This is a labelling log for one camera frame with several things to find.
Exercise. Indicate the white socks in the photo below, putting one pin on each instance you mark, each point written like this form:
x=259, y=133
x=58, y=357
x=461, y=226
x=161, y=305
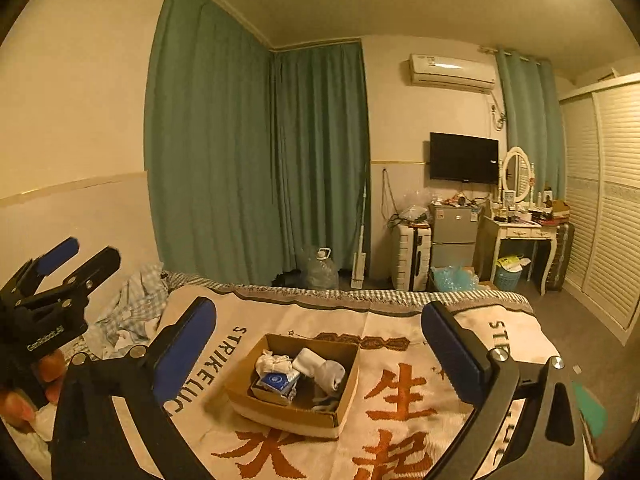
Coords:
x=307, y=360

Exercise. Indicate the narrow green curtain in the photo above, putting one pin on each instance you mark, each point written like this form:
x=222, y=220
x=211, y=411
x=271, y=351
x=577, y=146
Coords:
x=532, y=120

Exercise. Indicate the black wall television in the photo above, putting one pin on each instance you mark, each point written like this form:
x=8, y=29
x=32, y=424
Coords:
x=464, y=157

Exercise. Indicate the person's left hand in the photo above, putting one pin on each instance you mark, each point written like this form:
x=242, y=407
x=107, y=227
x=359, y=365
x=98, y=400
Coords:
x=52, y=377

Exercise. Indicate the clear water bottle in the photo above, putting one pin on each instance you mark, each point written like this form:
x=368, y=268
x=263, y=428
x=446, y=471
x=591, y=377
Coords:
x=322, y=270

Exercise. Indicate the dark suitcase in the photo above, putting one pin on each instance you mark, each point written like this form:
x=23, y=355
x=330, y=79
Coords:
x=560, y=257

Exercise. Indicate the box of bubble wrap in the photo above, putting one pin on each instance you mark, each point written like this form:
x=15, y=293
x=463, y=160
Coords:
x=452, y=280

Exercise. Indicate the blue plastic basket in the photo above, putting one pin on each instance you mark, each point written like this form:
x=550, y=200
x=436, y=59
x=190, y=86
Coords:
x=512, y=272

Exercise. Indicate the blue checked quilt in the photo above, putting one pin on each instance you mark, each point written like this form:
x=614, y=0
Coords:
x=135, y=305

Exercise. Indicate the teal slipper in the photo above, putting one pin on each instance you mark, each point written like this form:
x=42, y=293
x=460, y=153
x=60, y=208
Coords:
x=590, y=410

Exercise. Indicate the cardboard box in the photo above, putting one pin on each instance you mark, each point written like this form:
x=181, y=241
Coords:
x=320, y=422

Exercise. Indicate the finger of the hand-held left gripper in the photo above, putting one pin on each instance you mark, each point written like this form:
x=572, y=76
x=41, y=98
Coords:
x=97, y=267
x=57, y=256

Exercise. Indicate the wide green curtain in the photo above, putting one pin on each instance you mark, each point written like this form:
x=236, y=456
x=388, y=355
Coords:
x=210, y=150

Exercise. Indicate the grey checked bed sheet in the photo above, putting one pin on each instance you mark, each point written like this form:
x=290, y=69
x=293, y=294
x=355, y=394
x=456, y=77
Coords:
x=350, y=296

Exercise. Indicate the white cloth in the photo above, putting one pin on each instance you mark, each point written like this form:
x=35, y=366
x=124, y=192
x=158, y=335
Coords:
x=272, y=362

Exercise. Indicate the green corner curtain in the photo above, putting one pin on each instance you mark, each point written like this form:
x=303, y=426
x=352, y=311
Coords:
x=325, y=160

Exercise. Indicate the white louvred wardrobe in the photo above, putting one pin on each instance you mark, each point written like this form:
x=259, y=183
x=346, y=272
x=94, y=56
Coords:
x=610, y=210

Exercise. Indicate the white mop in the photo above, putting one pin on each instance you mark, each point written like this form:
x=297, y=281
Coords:
x=361, y=240

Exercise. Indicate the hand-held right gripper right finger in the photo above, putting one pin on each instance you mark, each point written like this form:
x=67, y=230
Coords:
x=455, y=355

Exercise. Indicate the white dressing table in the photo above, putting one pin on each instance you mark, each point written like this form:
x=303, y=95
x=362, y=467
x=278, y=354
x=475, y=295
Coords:
x=520, y=232

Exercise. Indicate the clear plastic bags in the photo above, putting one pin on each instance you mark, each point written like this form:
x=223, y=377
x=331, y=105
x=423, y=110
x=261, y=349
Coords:
x=412, y=210

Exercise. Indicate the white blue tissue pack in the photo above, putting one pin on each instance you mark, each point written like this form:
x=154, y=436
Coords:
x=275, y=385

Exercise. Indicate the grey mini fridge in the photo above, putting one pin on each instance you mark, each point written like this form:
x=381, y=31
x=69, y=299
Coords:
x=452, y=240

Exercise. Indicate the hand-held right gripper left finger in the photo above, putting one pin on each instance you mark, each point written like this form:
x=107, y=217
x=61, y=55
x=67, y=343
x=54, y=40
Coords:
x=185, y=355

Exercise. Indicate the white air conditioner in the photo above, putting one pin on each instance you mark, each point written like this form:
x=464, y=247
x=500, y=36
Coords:
x=452, y=72

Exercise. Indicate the white oval mirror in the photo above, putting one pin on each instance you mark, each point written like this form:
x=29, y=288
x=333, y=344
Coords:
x=516, y=172

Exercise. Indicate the white suitcase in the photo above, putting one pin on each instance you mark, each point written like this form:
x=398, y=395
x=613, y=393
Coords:
x=412, y=257

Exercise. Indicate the printed beige blanket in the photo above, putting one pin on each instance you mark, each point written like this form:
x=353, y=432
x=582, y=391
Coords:
x=400, y=400

